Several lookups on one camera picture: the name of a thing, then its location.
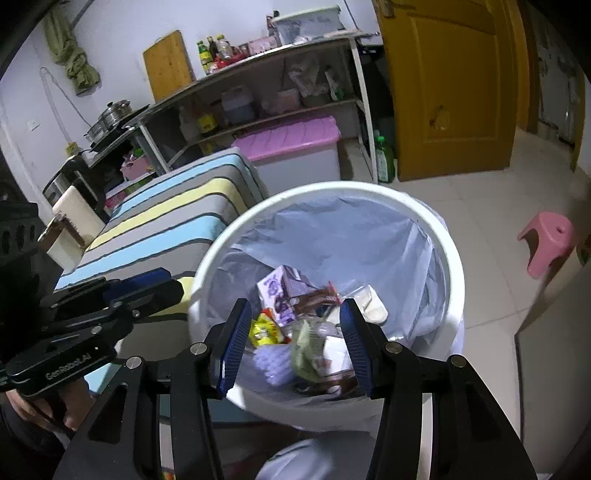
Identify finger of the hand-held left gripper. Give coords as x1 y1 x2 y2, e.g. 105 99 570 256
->
44 278 185 344
54 267 174 305

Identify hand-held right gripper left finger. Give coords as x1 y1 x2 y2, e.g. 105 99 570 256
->
53 298 254 480

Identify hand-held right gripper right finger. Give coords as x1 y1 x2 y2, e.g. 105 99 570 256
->
339 298 539 480

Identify yellow snack packet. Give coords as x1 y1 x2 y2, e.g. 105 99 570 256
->
249 311 291 348

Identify brown snack wrapper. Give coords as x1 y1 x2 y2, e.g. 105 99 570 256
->
295 282 342 315
318 371 363 398

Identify green printed packet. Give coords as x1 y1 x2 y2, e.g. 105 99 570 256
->
291 320 326 384

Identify purple carton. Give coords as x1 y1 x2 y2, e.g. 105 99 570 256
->
256 264 319 326

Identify white trash bin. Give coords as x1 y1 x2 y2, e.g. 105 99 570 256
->
187 181 465 432

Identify person's left hand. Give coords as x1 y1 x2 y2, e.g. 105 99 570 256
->
7 377 98 437

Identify striped tablecloth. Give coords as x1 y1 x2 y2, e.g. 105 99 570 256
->
54 147 271 398

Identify white thermos cup brown lid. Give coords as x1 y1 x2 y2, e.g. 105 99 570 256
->
37 215 84 273

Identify cream kitchen appliance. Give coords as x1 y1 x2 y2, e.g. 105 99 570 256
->
52 185 107 247

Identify steel electric kettle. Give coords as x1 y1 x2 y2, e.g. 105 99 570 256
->
42 157 109 217

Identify small metal shelf rack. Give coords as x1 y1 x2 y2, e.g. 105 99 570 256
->
88 105 169 208

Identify steel steamer pot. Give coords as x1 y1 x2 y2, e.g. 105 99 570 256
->
83 99 134 144

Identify yellow label oil bottle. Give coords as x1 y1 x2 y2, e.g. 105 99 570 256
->
196 104 219 134

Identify green detergent bottle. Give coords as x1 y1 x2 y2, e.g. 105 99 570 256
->
373 131 397 183

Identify large grey jug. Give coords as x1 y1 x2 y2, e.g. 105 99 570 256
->
221 85 256 123

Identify pink-lid storage box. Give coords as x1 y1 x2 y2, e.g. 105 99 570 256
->
232 115 342 185

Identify grey refrigerator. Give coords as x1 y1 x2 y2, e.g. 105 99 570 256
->
513 263 591 480

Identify wooden cutting board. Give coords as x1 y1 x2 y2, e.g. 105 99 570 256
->
142 30 195 103

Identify green hanging cloth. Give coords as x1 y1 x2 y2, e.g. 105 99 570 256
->
44 7 102 95

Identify pink plastic stool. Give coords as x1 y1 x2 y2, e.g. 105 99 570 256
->
517 211 580 279

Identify green bottle yellow label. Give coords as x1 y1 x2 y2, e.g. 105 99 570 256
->
196 41 213 75

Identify pink plastic tub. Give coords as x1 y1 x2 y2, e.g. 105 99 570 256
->
276 88 301 112

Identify pink basket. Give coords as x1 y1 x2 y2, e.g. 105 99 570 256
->
247 37 280 55

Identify crumpled plastic bags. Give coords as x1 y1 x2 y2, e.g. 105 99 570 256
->
288 60 345 100

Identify yellow wooden door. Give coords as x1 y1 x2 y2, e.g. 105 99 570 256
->
372 0 532 183

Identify clear storage box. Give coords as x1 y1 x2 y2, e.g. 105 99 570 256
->
270 6 345 47

